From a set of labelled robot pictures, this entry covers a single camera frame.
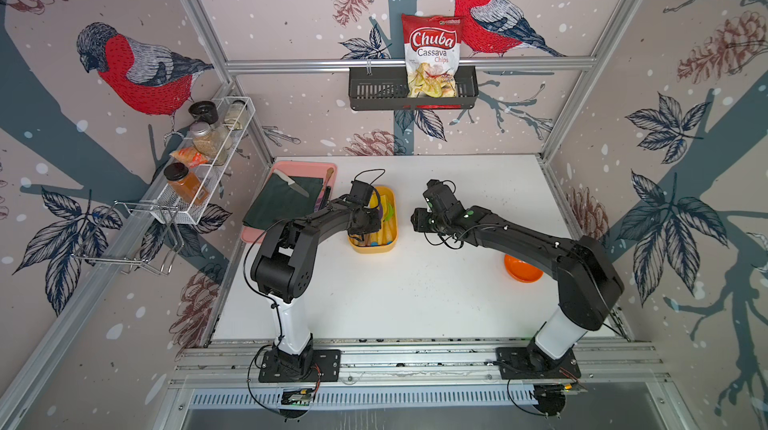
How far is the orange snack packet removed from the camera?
71 centimetres

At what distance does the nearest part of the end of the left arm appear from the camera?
2.44ft

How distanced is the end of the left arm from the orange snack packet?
383mm

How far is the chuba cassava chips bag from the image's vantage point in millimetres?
831
